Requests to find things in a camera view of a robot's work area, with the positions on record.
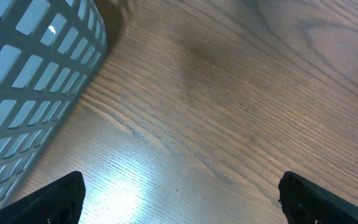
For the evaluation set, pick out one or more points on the dark grey plastic basket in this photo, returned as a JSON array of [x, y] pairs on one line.
[[49, 51]]

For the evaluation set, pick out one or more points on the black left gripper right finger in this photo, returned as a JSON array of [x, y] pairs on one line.
[[303, 201]]

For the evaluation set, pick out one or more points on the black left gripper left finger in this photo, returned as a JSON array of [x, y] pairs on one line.
[[58, 202]]

